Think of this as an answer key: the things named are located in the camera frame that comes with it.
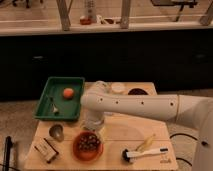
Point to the dark grape bunch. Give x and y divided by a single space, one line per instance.
88 142

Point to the black stand left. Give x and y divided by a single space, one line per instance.
7 149

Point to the red bowl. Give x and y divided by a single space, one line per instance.
86 156

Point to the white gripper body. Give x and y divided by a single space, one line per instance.
93 120

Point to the black cabinet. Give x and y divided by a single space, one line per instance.
171 59

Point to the orange fruit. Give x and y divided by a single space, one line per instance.
68 93

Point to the small silver spoon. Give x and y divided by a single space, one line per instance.
55 109

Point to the green plastic tray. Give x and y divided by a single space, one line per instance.
69 109

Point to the yellow banana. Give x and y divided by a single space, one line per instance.
146 144

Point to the grey metal cup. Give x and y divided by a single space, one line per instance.
56 132

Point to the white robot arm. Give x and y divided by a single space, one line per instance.
195 112

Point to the wooden frame posts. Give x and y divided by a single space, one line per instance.
134 15

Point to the small wooden box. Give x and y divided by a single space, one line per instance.
47 151

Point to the white small bowl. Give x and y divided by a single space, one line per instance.
118 88

